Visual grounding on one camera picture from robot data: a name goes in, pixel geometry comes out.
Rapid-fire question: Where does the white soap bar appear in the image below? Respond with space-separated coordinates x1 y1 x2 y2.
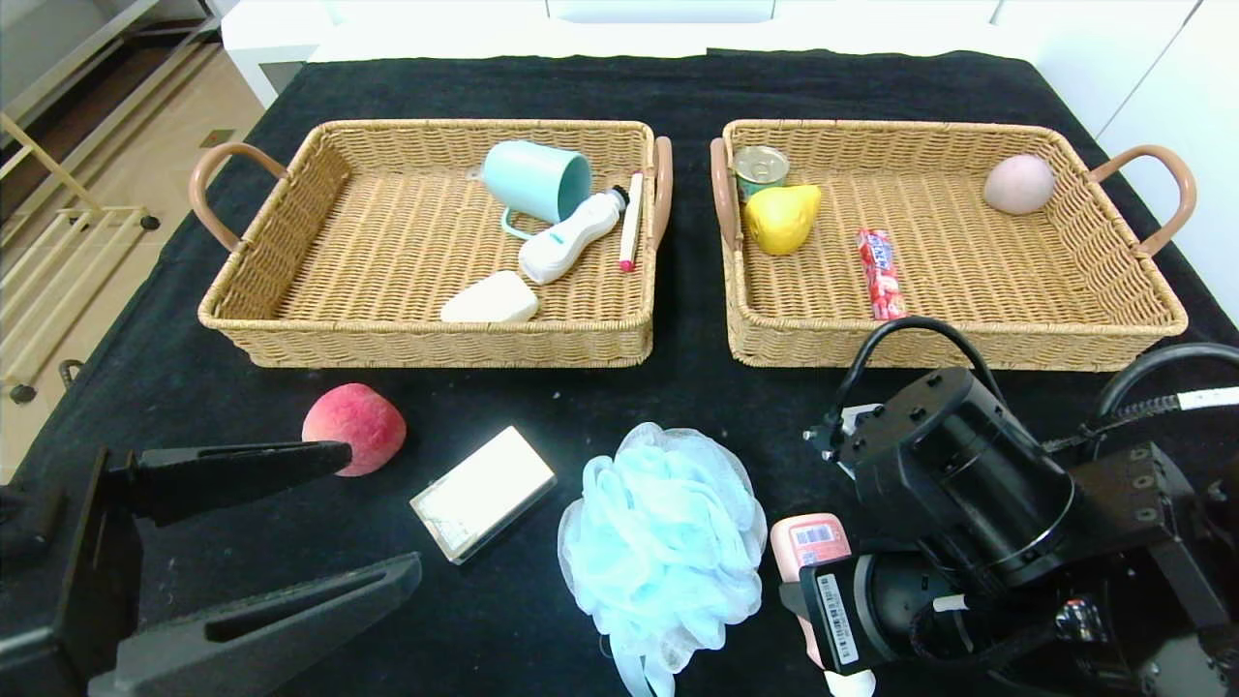
439 271 541 324

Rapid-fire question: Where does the black right camera cable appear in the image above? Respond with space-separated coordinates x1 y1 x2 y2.
803 315 1008 456

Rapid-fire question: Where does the wicker basket with brown handles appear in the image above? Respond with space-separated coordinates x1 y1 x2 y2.
189 119 676 370
710 119 1198 374

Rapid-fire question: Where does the wooden slatted rack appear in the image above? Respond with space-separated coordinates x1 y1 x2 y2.
0 111 164 406

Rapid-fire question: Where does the teal plastic cup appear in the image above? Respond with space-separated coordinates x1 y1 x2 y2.
479 141 594 242

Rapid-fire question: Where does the cream yellow soap box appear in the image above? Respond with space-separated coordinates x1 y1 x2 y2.
409 426 559 565

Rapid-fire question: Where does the pale pink egg-shaped ball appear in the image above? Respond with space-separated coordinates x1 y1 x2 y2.
982 154 1056 216

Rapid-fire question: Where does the light blue bath loofah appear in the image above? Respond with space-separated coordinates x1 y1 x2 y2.
558 422 769 697

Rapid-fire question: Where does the white tube with red cap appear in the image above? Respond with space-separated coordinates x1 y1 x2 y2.
619 172 646 274

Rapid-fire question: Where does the yellow pear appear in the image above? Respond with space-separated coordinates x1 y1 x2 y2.
743 184 824 257

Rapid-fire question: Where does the red peach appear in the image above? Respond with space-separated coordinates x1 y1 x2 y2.
302 383 408 477

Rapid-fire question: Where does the grey metal shelf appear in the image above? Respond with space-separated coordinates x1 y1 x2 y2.
0 0 224 127

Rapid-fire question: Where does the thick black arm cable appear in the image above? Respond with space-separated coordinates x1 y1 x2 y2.
1094 342 1239 432

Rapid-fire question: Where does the white plastic bottle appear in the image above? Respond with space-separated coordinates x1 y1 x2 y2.
518 187 632 286

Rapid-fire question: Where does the pink squeeze bottle white cap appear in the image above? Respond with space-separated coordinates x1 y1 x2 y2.
770 513 877 697

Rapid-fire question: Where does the small tin can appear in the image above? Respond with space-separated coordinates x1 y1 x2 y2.
733 145 791 202

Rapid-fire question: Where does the white side table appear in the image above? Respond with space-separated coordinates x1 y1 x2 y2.
221 0 335 109

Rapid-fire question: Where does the red Hi-Chew candy pack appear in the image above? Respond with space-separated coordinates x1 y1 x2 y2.
857 228 909 322

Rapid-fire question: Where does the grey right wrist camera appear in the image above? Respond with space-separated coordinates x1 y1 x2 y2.
837 402 884 456

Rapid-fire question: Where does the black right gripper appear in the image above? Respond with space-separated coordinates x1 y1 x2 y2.
778 553 908 677

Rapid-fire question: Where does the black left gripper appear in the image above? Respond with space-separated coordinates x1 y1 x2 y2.
0 440 421 697

